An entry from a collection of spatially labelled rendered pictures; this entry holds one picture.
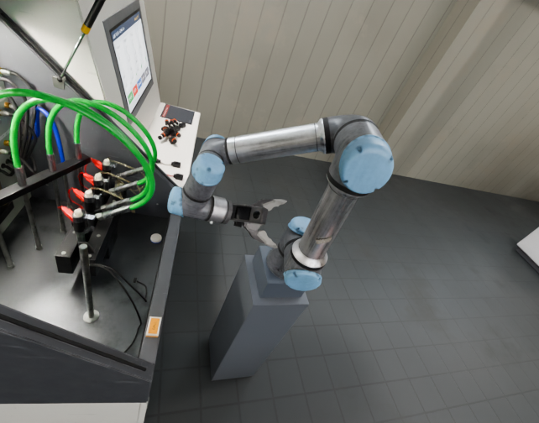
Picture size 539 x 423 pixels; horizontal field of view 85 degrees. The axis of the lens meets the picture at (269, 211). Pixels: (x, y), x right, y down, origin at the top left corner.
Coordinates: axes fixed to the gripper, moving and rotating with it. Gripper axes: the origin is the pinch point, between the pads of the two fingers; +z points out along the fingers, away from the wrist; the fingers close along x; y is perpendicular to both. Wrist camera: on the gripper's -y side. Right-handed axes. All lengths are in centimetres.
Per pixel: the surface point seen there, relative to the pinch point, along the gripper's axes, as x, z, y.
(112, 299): 34, -41, 23
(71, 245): 18, -55, 21
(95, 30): -43, -63, 22
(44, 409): 59, -52, 11
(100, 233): 14, -49, 24
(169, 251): 16.1, -28.5, 20.8
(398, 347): 68, 156, 58
